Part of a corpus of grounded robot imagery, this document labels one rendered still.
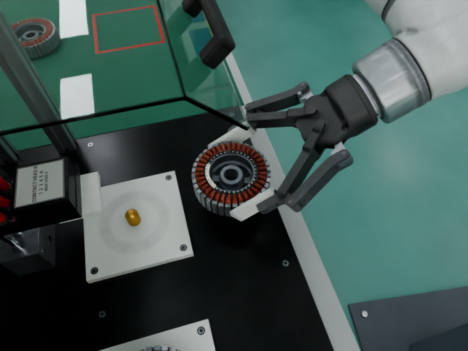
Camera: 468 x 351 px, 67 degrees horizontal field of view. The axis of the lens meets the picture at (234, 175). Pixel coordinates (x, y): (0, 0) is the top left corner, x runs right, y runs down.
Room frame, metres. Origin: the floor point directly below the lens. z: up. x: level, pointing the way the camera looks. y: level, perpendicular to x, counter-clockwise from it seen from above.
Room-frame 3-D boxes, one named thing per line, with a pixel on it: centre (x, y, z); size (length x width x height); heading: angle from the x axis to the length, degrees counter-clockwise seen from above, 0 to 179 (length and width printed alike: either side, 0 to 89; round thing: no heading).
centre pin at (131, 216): (0.24, 0.15, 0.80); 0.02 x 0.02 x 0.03
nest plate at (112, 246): (0.24, 0.15, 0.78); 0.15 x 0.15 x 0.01; 16
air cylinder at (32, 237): (0.20, 0.29, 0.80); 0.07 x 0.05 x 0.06; 16
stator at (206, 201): (0.28, 0.00, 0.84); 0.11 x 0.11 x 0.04
